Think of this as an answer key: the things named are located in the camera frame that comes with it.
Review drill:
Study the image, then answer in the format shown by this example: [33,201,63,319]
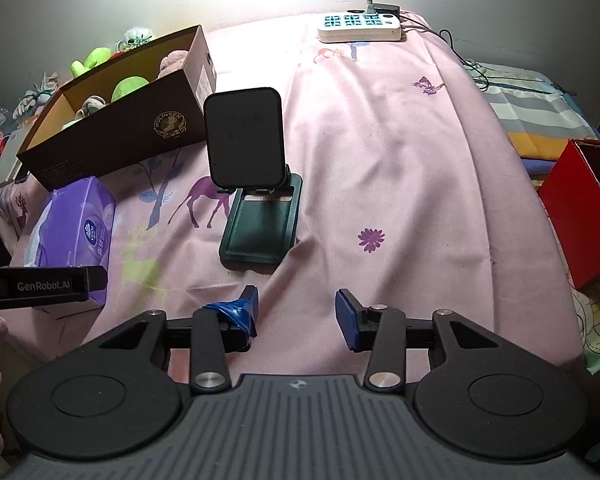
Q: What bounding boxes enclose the black power adapter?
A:
[347,4,402,17]

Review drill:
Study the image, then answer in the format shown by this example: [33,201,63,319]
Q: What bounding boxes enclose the pink printed bed sheet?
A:
[0,7,588,386]

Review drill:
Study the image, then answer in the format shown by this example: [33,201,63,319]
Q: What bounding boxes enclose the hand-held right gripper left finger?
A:
[82,285,260,395]

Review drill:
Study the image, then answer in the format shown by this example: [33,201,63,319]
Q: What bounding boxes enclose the grey patterned sock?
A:
[74,95,106,121]

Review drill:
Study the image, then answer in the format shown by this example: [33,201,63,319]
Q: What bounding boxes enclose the white flat box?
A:
[0,127,33,188]

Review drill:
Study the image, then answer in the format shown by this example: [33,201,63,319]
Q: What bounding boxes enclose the pink plush toy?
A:
[156,49,191,81]

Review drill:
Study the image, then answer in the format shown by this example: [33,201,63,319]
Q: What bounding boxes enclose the dark green phone stand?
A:
[218,172,303,267]

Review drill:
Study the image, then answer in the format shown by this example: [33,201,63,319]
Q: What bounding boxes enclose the green plush toy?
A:
[111,75,151,103]

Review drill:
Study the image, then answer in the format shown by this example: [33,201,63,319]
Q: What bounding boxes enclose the purple tissue pack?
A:
[10,176,117,311]

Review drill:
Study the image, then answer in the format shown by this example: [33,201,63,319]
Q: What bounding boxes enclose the red box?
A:
[537,139,600,291]

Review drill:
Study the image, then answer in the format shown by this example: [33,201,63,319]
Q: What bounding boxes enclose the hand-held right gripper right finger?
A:
[334,288,506,393]

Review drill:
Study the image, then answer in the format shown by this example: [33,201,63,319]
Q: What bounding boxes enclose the brown cardboard shoe box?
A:
[17,25,217,192]

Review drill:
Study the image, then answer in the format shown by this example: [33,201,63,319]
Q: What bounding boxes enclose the black phone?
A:
[202,87,287,192]

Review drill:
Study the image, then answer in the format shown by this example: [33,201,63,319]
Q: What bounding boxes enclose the light green frog plush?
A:
[70,47,113,78]

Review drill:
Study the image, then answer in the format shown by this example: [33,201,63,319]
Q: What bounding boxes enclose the white power strip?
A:
[317,11,408,44]

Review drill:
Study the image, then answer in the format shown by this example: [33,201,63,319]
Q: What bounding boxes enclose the white knotted gloves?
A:
[12,71,61,120]

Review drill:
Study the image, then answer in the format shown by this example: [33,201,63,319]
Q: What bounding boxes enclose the thin black cable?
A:
[400,14,496,91]

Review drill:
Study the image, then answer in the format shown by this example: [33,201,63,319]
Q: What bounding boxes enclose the panda plush toy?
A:
[115,27,156,53]

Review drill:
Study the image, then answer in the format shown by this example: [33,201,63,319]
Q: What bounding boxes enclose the striped blanket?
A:
[472,62,600,176]

